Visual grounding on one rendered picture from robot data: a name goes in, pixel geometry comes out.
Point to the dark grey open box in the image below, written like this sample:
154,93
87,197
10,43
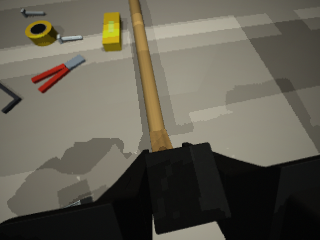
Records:
82,201

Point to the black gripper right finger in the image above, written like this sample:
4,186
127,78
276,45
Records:
257,195

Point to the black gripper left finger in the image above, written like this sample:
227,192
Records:
123,212

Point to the red-handled pliers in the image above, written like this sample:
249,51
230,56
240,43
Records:
59,72

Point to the long wooden scraper with black blade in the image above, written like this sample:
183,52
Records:
184,183

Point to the yellow ring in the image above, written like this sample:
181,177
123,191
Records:
41,33

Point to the black allen key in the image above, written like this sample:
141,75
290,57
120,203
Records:
13,103

